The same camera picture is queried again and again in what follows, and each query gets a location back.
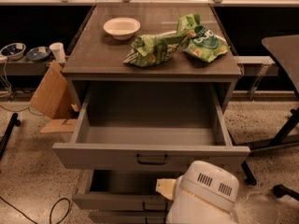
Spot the black floor cable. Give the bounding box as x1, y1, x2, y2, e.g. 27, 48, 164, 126
0, 195, 72, 224

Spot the green chip bag left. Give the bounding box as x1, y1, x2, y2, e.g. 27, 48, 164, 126
123, 34, 185, 67

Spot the white paper cup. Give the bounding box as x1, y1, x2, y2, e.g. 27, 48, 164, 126
50, 42, 65, 63

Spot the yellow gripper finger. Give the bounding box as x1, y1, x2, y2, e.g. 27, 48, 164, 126
156, 178, 177, 201

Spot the green chip bag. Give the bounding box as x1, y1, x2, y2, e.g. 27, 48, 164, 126
177, 14, 229, 63
123, 34, 185, 67

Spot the dark side table top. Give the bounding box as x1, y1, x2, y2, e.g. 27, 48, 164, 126
262, 35, 299, 95

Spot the brown cardboard box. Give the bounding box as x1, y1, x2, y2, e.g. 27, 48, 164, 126
30, 61, 78, 133

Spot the black chair base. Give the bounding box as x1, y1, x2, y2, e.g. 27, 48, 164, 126
231, 106, 299, 202

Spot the grey bottom drawer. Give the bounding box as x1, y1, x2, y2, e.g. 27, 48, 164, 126
89, 211, 167, 224

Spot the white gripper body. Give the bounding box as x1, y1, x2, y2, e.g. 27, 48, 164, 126
174, 161, 239, 212

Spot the green chip bag right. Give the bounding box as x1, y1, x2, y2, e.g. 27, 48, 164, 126
177, 14, 229, 63

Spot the grey top drawer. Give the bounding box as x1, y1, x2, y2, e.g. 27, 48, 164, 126
53, 81, 249, 172

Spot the grey drawer cabinet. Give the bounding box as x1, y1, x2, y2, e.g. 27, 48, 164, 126
63, 1, 242, 108

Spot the grey drawer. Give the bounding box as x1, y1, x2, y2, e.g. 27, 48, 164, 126
89, 211, 167, 224
73, 170, 180, 212
53, 81, 249, 172

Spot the black stand leg left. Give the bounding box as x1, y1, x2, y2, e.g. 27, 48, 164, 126
0, 113, 21, 160

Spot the grey middle drawer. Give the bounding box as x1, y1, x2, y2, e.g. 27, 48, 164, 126
73, 170, 180, 212

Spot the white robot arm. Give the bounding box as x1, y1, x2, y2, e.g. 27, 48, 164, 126
156, 161, 239, 224

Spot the blue white bowl far left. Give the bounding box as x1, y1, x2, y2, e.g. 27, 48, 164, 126
1, 43, 26, 61

